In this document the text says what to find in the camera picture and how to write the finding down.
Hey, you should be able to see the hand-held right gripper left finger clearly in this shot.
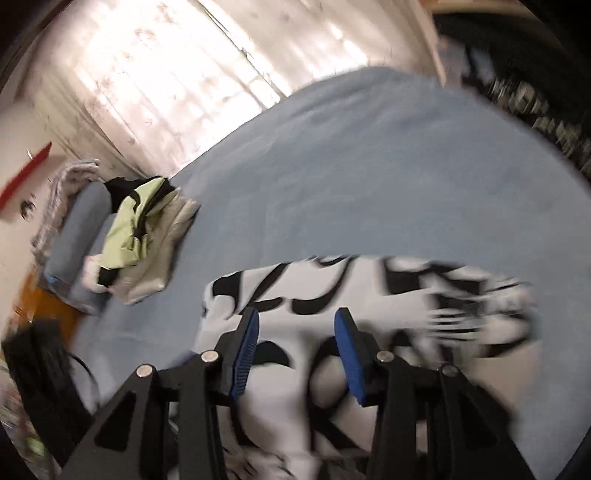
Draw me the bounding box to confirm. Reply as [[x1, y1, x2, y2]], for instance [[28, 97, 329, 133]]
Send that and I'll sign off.
[[58, 307, 260, 480]]

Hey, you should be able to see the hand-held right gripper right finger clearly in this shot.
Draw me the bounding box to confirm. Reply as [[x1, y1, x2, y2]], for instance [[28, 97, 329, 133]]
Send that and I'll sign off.
[[334, 307, 537, 480]]

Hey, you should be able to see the black white printed jacket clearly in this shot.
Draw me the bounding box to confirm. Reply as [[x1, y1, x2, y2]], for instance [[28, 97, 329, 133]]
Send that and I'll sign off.
[[166, 254, 542, 480]]

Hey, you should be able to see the beige folded garment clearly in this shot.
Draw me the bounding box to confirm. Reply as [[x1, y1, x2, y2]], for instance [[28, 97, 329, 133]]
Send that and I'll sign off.
[[111, 188, 202, 306]]

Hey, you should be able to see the blue pillow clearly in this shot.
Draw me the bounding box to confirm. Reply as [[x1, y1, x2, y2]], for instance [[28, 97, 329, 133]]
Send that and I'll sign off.
[[44, 182, 115, 292], [45, 258, 117, 316]]

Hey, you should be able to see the green black folded jacket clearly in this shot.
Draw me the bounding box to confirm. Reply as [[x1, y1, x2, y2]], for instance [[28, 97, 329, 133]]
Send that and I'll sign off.
[[98, 176, 179, 285]]

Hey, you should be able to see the pink white plush toy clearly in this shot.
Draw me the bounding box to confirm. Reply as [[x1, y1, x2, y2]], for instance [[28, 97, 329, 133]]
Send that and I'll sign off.
[[82, 254, 110, 292]]

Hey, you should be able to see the blue bed blanket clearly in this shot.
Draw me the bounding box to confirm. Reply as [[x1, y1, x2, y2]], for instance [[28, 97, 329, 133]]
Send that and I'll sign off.
[[69, 66, 591, 462]]

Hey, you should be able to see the dark object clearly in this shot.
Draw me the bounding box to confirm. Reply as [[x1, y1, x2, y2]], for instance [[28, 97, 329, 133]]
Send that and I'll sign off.
[[1, 318, 101, 468]]

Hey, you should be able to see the black garment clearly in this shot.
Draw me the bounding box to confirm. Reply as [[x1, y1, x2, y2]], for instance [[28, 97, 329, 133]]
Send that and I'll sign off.
[[104, 178, 141, 214]]

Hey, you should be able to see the grey white fleece blanket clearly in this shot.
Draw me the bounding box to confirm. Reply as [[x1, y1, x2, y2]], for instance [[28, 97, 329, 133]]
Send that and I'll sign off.
[[30, 159, 101, 259]]

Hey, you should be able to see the white patterned curtain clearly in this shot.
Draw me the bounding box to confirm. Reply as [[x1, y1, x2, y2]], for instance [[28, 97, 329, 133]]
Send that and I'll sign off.
[[32, 0, 440, 182]]

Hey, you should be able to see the black white patterned cloth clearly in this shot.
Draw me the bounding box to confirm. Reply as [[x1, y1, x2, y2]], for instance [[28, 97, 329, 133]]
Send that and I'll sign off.
[[465, 69, 591, 172]]

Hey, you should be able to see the wooden shelf unit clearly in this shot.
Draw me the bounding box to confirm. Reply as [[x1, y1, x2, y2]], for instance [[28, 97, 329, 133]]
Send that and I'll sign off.
[[422, 0, 591, 86]]

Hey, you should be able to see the red wall decoration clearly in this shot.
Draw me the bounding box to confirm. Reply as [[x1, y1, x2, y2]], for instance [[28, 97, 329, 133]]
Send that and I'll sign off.
[[0, 142, 53, 205]]

